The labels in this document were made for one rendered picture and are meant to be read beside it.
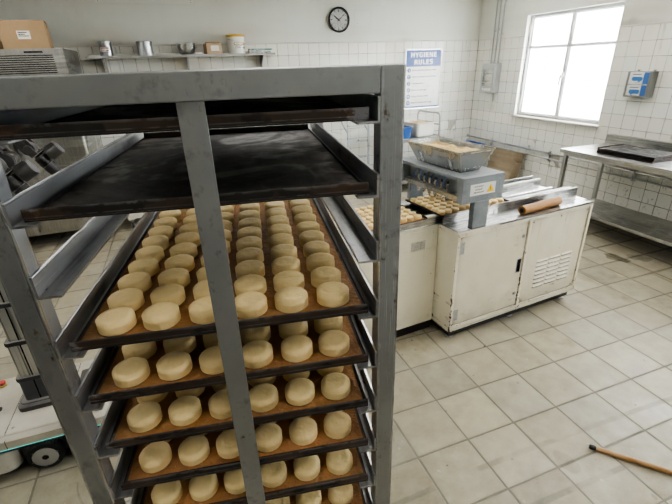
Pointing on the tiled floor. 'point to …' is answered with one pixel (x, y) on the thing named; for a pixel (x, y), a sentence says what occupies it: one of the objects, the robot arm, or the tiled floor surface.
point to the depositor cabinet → (507, 263)
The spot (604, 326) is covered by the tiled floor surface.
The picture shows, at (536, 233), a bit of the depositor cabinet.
